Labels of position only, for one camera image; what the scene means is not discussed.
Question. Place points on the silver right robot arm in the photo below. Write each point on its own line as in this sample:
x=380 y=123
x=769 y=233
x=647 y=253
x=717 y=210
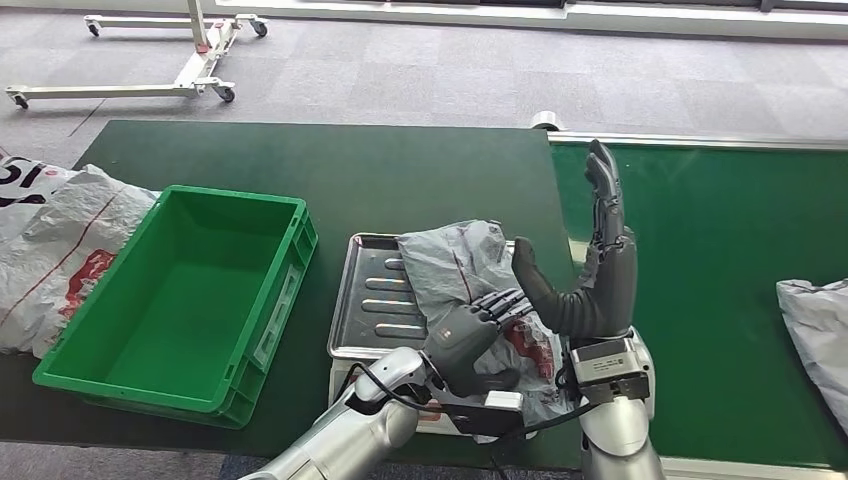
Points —
x=619 y=437

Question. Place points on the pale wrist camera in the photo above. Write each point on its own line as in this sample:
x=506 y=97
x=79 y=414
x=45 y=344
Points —
x=493 y=414
x=606 y=368

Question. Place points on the green conveyor belt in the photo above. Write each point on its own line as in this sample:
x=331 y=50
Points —
x=715 y=265

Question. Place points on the grey plastic mailer package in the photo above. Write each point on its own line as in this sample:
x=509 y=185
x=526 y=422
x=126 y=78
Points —
x=818 y=331
x=457 y=265

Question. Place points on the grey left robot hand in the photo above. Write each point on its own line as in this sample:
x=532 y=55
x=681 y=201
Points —
x=464 y=338

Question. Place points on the silver conveyor end roller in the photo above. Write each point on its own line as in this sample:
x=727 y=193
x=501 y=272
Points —
x=546 y=121

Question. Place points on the dark green table cover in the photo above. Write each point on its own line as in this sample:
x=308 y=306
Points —
x=371 y=179

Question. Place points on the large white printed sack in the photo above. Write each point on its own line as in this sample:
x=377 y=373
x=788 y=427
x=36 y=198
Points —
x=53 y=252

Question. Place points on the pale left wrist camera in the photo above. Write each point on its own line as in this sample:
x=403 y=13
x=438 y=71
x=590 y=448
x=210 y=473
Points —
x=493 y=414

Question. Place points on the white wheeled stand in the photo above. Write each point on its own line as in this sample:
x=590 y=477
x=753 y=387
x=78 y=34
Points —
x=199 y=60

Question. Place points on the green plastic crate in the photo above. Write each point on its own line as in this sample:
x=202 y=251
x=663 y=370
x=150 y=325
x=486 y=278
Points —
x=179 y=305

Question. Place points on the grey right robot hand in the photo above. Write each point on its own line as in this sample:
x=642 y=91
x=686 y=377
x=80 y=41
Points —
x=603 y=285

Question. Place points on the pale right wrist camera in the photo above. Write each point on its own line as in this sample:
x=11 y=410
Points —
x=606 y=368

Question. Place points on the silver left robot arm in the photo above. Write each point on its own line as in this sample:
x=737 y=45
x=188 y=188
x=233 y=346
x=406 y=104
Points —
x=358 y=430

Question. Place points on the stainless steel tray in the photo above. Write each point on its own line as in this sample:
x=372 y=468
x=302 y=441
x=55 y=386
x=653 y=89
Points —
x=374 y=298

